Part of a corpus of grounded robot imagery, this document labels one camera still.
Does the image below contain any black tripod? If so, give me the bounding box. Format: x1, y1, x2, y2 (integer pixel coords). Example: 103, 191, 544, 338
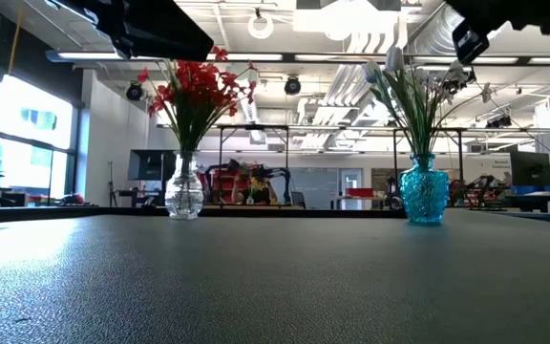
106, 161, 116, 207

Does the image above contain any white wall sign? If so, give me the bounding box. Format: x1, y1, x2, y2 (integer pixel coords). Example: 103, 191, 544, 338
465, 153, 513, 185

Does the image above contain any blue glass vase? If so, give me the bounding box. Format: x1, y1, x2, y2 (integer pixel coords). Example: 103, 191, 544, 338
399, 152, 450, 226

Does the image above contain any small red flower spray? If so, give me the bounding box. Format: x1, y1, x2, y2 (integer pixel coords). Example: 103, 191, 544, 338
191, 45, 229, 154

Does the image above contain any black computer monitor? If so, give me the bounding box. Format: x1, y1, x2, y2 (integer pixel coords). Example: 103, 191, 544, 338
510, 151, 550, 187
127, 149, 181, 182

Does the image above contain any black table mat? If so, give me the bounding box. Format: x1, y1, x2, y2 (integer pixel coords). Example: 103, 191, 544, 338
0, 212, 550, 344

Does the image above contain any black track spotlight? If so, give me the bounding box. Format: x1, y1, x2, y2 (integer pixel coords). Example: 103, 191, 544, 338
487, 114, 513, 129

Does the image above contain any white artificial flower bunch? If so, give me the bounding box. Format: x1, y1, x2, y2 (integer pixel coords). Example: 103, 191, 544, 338
411, 59, 477, 157

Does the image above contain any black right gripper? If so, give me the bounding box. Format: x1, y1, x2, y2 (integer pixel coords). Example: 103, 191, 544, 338
446, 0, 550, 66

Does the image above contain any black LED light bar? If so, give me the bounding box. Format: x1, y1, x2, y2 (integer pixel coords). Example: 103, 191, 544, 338
45, 50, 550, 66

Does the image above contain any large window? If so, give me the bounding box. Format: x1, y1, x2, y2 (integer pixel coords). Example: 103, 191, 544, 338
0, 74, 74, 202

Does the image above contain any white ring ceiling fixture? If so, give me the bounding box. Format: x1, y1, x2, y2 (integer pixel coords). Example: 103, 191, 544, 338
247, 13, 275, 40

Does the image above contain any red storage shelf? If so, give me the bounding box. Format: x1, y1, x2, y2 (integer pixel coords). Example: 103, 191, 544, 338
207, 164, 252, 204

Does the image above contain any silver ventilation duct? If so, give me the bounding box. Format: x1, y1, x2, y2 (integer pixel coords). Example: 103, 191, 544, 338
391, 0, 519, 99

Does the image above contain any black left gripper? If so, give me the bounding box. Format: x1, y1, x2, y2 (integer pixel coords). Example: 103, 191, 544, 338
45, 0, 215, 62

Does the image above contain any small white flower spray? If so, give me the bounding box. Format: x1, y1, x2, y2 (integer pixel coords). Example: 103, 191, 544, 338
427, 82, 495, 157

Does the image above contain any black background metal frame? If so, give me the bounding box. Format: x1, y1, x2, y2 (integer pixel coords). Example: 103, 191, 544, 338
157, 122, 550, 206

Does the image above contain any clear glass vase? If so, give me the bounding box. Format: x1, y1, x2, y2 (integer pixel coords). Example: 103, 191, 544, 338
164, 150, 204, 221

